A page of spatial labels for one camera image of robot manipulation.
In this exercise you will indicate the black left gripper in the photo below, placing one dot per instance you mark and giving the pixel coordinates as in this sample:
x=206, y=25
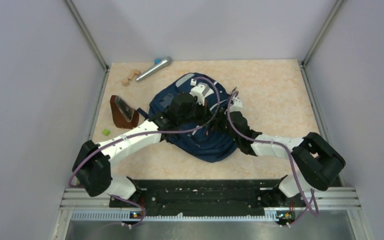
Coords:
x=206, y=113

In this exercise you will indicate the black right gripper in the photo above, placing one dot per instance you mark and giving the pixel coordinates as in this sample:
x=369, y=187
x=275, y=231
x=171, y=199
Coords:
x=220, y=115

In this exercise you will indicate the navy blue student backpack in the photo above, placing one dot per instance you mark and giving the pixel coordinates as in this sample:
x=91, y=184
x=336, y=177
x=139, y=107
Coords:
x=203, y=143

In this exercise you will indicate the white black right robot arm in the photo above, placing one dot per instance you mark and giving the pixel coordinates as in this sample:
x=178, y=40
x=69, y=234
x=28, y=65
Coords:
x=315, y=163

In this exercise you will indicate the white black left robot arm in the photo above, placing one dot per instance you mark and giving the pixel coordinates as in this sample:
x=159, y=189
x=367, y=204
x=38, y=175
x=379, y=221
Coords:
x=93, y=169

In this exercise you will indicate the silver microphone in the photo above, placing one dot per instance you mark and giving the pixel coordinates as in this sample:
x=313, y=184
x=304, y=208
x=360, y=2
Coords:
x=159, y=64

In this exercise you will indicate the brown wooden metronome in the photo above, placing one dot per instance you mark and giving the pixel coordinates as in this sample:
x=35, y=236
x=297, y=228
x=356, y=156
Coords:
x=123, y=115

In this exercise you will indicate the wooden block puzzle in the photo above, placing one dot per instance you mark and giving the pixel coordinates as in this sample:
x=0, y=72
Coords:
x=133, y=74

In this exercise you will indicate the small green cube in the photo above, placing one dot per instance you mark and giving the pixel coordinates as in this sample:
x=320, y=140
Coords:
x=106, y=132

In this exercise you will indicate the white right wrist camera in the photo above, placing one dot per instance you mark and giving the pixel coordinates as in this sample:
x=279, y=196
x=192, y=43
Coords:
x=235, y=104

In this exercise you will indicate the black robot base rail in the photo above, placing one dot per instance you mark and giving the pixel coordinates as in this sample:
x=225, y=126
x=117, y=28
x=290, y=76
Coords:
x=208, y=198

